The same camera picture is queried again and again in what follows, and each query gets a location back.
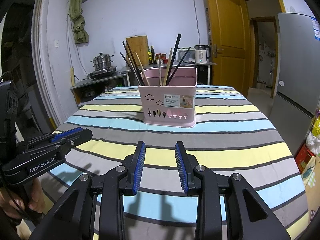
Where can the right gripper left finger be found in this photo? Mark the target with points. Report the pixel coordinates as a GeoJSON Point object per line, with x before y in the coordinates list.
{"type": "Point", "coordinates": [134, 164]}

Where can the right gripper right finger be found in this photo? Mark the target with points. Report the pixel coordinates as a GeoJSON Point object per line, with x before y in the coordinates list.
{"type": "Point", "coordinates": [186, 164]}

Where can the striped tablecloth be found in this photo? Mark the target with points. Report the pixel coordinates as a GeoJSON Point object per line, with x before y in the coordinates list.
{"type": "Point", "coordinates": [230, 136]}

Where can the pink plastic utensil basket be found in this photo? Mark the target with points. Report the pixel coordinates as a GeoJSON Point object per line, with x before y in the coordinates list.
{"type": "Point", "coordinates": [171, 105]}

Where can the low wooden shelf cabinet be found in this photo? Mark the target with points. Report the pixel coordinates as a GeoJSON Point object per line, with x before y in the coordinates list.
{"type": "Point", "coordinates": [87, 90]}

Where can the gas stove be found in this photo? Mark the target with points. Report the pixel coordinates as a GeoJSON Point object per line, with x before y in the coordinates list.
{"type": "Point", "coordinates": [99, 74]}

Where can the red seasoning jar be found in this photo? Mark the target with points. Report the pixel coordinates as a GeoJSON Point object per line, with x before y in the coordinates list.
{"type": "Point", "coordinates": [161, 58]}

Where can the white plastic container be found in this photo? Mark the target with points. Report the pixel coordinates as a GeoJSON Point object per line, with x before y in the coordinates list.
{"type": "Point", "coordinates": [189, 55]}

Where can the stainless steel steamer pot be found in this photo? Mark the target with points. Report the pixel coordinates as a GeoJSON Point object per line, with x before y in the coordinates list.
{"type": "Point", "coordinates": [102, 61]}

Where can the yellow wooden door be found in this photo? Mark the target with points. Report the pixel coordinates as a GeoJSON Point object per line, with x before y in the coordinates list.
{"type": "Point", "coordinates": [230, 36]}

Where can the wooden chopstick in basket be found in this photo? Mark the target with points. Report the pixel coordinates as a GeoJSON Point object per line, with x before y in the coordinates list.
{"type": "Point", "coordinates": [142, 69]}

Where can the white electric kettle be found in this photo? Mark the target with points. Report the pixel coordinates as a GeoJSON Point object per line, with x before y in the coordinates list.
{"type": "Point", "coordinates": [203, 53]}

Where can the dark oil bottle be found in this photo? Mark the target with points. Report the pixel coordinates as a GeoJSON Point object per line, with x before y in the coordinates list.
{"type": "Point", "coordinates": [153, 55]}

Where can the grey refrigerator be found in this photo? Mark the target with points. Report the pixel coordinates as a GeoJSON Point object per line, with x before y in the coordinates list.
{"type": "Point", "coordinates": [297, 95]}

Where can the yellow snack bag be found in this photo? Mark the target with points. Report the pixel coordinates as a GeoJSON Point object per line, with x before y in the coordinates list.
{"type": "Point", "coordinates": [316, 127]}

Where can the green hanging cloth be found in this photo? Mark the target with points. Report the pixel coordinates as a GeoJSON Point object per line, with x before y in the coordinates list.
{"type": "Point", "coordinates": [75, 13]}

